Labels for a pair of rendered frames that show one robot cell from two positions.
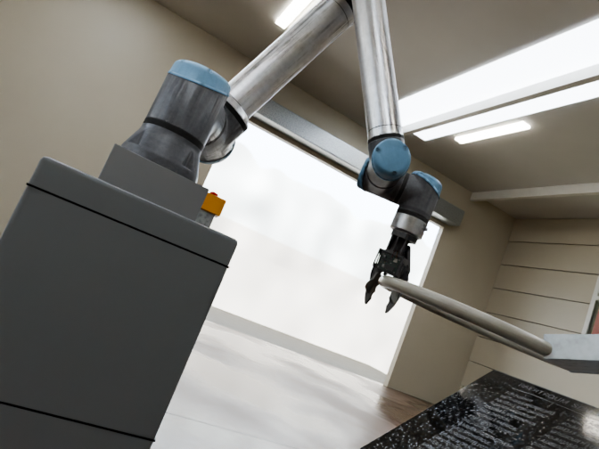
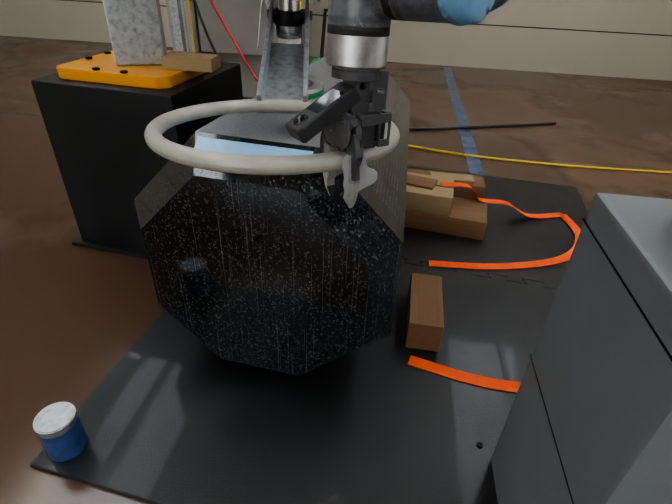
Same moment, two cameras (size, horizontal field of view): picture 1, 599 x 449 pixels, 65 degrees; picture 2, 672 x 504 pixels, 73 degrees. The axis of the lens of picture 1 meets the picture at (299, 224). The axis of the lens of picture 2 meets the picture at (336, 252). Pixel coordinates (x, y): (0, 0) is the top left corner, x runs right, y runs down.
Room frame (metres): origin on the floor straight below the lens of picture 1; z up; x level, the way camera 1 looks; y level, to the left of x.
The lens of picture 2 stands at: (1.87, 0.05, 1.20)
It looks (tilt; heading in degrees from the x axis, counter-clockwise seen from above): 34 degrees down; 208
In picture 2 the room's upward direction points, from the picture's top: 3 degrees clockwise
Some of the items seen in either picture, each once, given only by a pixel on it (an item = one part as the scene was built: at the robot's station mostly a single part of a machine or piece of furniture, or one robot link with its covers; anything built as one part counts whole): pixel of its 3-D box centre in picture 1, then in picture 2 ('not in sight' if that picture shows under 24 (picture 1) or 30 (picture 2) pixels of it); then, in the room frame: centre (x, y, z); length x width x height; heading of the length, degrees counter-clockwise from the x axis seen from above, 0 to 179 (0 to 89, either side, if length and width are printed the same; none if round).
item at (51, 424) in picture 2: not in sight; (61, 431); (1.56, -0.94, 0.08); 0.10 x 0.10 x 0.13
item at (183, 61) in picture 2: not in sight; (191, 61); (0.48, -1.38, 0.81); 0.20 x 0.10 x 0.05; 113
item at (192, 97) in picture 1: (191, 103); not in sight; (1.10, 0.36, 1.12); 0.17 x 0.15 x 0.18; 176
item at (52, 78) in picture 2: not in sight; (160, 153); (0.50, -1.63, 0.37); 0.66 x 0.66 x 0.74; 15
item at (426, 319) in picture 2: not in sight; (424, 310); (0.55, -0.26, 0.07); 0.30 x 0.12 x 0.12; 20
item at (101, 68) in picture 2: not in sight; (144, 64); (0.50, -1.63, 0.76); 0.49 x 0.49 x 0.05; 15
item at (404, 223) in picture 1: (408, 227); (355, 52); (1.23, -0.28, 1.07); 0.10 x 0.09 x 0.05; 63
